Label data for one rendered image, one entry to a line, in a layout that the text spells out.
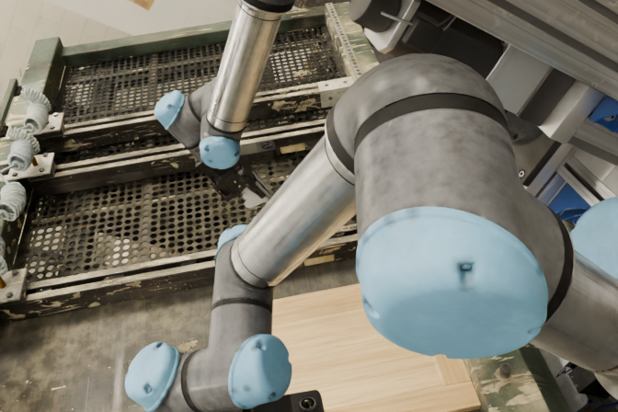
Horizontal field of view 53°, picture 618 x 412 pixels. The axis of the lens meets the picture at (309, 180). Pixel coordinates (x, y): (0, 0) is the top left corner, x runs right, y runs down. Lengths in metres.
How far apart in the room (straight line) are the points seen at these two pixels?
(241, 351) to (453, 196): 0.40
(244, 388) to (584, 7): 0.56
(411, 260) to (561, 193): 1.00
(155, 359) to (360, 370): 0.75
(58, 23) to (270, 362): 5.93
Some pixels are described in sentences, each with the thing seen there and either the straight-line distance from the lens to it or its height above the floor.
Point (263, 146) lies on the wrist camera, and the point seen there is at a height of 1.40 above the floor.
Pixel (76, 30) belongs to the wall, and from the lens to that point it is 6.52.
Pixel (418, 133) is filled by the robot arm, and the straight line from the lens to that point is 0.42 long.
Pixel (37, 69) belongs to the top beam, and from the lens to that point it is 2.64.
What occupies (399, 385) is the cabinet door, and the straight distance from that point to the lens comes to 1.44.
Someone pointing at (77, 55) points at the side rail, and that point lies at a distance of 2.78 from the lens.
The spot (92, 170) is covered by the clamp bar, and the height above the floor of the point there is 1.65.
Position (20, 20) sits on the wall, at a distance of 6.56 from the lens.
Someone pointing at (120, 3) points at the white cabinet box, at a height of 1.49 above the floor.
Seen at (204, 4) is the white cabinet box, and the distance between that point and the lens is 4.93.
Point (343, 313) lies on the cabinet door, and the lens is 1.55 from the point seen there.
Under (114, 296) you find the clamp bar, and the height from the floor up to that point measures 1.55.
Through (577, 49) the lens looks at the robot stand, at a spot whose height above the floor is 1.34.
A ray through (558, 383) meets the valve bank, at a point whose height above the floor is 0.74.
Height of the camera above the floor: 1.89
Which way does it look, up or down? 25 degrees down
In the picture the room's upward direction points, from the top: 72 degrees counter-clockwise
